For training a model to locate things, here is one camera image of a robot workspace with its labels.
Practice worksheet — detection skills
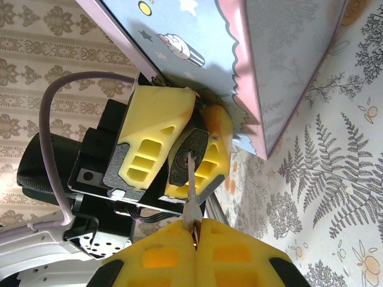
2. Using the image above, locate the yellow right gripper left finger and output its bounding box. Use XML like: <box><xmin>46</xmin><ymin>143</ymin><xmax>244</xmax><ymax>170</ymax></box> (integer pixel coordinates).
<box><xmin>86</xmin><ymin>219</ymin><xmax>199</xmax><ymax>287</ymax></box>

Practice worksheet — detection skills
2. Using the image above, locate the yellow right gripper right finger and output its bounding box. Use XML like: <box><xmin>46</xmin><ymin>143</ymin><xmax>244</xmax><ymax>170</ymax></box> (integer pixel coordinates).
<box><xmin>196</xmin><ymin>217</ymin><xmax>312</xmax><ymax>287</ymax></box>

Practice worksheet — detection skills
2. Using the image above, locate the floral tablecloth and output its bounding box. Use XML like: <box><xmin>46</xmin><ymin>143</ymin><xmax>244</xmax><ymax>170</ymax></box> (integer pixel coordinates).
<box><xmin>209</xmin><ymin>0</ymin><xmax>383</xmax><ymax>287</ymax></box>

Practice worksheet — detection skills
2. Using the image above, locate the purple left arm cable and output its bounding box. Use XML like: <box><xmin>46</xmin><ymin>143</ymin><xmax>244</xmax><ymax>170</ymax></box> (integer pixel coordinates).
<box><xmin>38</xmin><ymin>71</ymin><xmax>142</xmax><ymax>227</ymax></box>

